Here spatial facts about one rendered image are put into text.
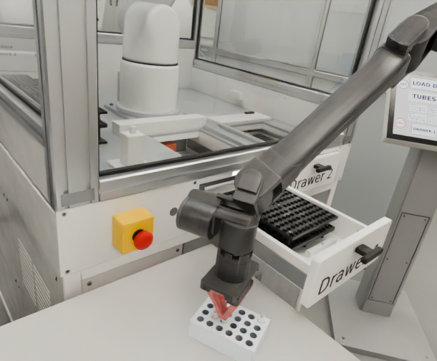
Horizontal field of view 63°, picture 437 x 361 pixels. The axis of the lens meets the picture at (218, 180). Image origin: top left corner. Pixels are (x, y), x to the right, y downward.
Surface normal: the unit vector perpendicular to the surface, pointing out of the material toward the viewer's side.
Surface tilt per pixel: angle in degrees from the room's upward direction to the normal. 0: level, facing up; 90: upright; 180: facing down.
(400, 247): 90
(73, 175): 90
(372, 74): 47
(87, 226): 90
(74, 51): 90
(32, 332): 0
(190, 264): 0
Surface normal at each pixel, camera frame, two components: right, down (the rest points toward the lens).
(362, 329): 0.11, -0.88
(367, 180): -0.70, 0.22
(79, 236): 0.65, 0.39
